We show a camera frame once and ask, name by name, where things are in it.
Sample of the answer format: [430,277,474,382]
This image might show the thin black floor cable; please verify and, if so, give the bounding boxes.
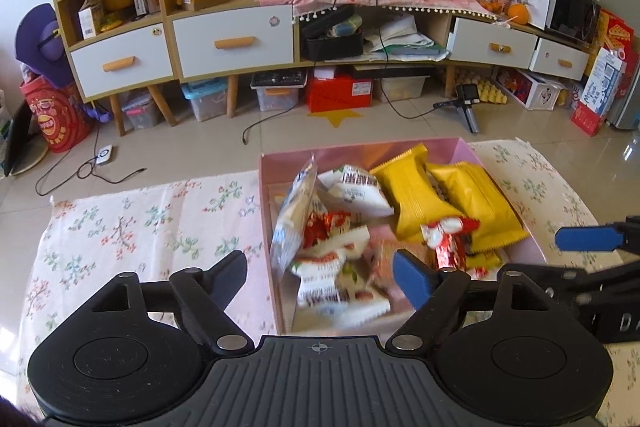
[35,154,148,198]

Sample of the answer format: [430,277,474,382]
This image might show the white charger pad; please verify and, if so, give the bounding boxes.
[93,145,119,168]

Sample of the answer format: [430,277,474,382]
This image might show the black storage case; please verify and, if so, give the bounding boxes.
[299,4,366,62]

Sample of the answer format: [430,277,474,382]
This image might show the clear plastic storage box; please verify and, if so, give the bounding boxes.
[119,92,164,132]

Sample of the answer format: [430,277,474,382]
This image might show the yellow star floor sticker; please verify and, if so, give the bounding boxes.
[307,107,366,128]

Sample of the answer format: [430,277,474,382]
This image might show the long white snack packet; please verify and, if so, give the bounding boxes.
[269,155,327,276]

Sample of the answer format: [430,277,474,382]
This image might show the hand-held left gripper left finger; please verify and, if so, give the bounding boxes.
[91,249,254,356]

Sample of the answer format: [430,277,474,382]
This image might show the black flat stand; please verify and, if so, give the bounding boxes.
[0,99,49,178]

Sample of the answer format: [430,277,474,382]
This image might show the wooden cabinet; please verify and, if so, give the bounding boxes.
[45,0,594,138]

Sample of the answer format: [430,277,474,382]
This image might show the black camera on tripod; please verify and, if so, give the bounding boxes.
[432,82,483,134]

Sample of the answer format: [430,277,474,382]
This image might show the pile of papers and cloth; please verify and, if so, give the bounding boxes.
[363,12,451,62]

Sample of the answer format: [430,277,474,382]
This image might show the white nut packet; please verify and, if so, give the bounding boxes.
[317,164,397,219]
[289,254,392,329]

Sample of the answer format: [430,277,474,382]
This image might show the purple cloth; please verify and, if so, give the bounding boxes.
[82,104,114,126]

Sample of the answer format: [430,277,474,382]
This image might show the red yellow box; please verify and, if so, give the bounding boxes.
[589,9,636,61]

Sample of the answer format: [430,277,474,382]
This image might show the small white box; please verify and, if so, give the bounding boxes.
[77,4,107,41]

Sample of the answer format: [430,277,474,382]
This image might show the pink cardboard box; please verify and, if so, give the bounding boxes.
[258,136,549,336]

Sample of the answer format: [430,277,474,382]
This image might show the clear container yellow contents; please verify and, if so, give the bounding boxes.
[374,74,432,104]

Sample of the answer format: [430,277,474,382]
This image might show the black power cable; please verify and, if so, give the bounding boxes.
[357,0,452,121]
[242,0,352,146]

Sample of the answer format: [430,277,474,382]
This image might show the blue white red carton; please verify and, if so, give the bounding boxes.
[569,46,629,138]

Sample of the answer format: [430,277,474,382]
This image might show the red cardboard box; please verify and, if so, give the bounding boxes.
[305,69,376,114]

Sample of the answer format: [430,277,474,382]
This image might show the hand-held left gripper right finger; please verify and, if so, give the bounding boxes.
[385,248,549,356]

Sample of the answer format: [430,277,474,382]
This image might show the black microwave oven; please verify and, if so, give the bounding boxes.
[543,0,602,42]

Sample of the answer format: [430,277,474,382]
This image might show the white drawer wooden handle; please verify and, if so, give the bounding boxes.
[69,22,176,100]
[528,37,592,82]
[447,16,539,70]
[171,4,297,81]

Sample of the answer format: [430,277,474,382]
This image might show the yellow snack bag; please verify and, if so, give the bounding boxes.
[369,144,467,243]
[426,160,530,254]

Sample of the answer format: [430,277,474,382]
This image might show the red printed bag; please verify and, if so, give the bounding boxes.
[19,76,97,154]

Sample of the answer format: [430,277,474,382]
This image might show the small red candy packet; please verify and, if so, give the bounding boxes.
[419,215,482,273]

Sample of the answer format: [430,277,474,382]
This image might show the yellow egg carton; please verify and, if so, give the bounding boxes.
[472,74,513,104]

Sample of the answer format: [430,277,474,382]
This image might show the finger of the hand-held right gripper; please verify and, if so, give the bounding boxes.
[544,256,640,304]
[554,215,640,254]

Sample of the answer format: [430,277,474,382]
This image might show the purple hat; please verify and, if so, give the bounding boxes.
[14,3,77,88]

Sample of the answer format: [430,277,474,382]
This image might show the white box red print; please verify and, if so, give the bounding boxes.
[494,67,569,111]

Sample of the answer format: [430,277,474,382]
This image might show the clear storage box blue lid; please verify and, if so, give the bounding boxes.
[180,77,230,124]

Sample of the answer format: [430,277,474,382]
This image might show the clear wafer packet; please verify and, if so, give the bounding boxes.
[367,239,417,304]

